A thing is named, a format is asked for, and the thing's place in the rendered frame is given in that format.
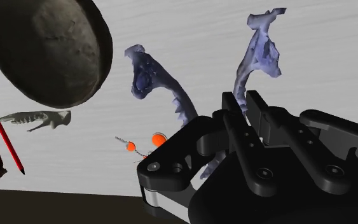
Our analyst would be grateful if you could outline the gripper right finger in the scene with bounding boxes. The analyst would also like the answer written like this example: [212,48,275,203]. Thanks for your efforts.
[245,90,358,196]

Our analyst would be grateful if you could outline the blue-purple curved figure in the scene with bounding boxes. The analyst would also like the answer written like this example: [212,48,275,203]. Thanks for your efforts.
[124,7,287,180]

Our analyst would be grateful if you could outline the red pen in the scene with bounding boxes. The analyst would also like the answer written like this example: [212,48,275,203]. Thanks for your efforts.
[0,101,26,176]

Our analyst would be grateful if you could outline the orange bead chain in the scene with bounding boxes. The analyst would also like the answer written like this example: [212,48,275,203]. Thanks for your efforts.
[114,132,169,164]

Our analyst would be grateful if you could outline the pale grey skull figure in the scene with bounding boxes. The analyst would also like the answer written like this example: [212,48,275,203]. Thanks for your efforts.
[0,109,72,133]

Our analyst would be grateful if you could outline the dark grey round bowl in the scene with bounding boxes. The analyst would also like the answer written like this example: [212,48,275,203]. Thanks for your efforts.
[0,0,114,109]

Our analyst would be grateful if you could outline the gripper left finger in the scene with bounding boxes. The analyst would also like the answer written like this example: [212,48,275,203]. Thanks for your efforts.
[136,91,279,197]

